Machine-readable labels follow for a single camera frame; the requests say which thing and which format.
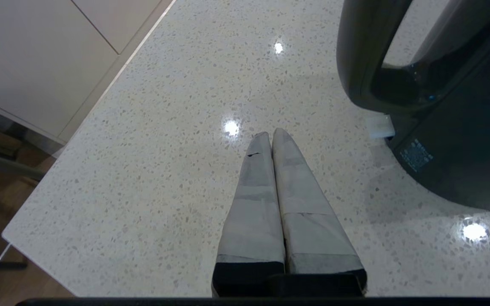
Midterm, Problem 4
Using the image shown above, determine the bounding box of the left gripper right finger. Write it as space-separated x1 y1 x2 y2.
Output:
272 127 368 297

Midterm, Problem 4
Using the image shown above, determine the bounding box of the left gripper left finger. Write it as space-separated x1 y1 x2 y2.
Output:
212 132 286 298

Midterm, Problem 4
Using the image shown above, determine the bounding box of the black electric kettle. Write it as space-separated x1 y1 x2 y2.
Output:
336 0 490 211

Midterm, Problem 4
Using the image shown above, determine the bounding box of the beige cabinet panel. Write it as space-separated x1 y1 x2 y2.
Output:
0 0 173 143

